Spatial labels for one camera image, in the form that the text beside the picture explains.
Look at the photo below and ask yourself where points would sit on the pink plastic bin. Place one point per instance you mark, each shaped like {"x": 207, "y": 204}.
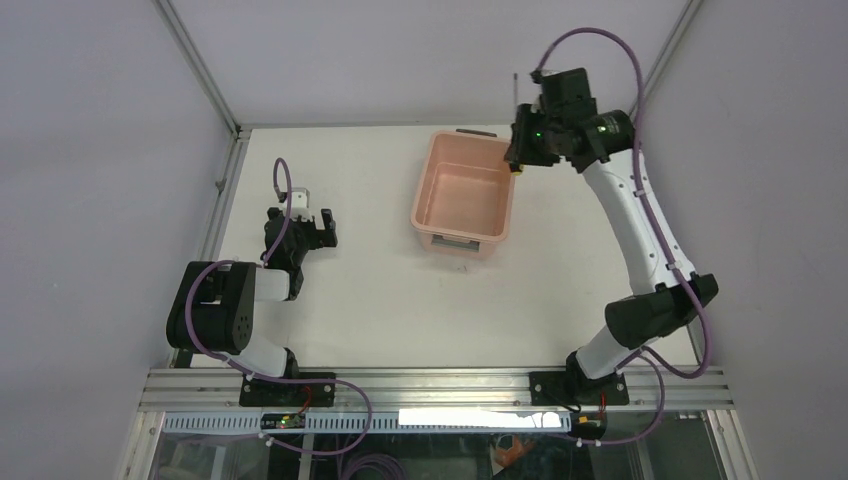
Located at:
{"x": 464, "y": 196}

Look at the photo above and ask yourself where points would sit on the aluminium left frame post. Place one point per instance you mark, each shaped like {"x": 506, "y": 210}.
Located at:
{"x": 195, "y": 62}

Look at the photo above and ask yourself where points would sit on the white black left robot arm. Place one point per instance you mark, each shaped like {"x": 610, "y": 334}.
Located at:
{"x": 214, "y": 306}

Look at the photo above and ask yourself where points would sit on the white slotted cable duct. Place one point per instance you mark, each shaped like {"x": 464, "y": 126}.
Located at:
{"x": 404, "y": 421}

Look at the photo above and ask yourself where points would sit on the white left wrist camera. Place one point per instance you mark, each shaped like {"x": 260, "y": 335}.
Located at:
{"x": 299, "y": 200}

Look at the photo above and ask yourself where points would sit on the aluminium front rail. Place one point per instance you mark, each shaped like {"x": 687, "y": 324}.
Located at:
{"x": 388, "y": 389}

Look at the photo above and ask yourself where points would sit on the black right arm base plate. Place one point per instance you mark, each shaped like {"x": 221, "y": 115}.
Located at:
{"x": 568, "y": 388}

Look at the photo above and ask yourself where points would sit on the black yellow screwdriver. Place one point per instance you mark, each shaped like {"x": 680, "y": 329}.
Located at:
{"x": 515, "y": 99}

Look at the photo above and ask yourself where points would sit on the aluminium frame post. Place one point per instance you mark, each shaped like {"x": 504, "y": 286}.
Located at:
{"x": 195, "y": 62}
{"x": 670, "y": 46}

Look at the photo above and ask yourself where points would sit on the aluminium right frame post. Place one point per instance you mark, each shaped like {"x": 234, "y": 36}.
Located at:
{"x": 670, "y": 46}

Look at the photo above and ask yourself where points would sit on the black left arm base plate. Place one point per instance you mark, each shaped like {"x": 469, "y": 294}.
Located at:
{"x": 287, "y": 389}

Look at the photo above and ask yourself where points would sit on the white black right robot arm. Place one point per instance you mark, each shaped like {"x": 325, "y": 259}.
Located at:
{"x": 666, "y": 290}

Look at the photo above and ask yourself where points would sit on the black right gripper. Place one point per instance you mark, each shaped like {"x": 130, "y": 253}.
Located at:
{"x": 521, "y": 142}

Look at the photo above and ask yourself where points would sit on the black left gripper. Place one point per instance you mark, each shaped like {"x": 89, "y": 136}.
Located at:
{"x": 303, "y": 234}

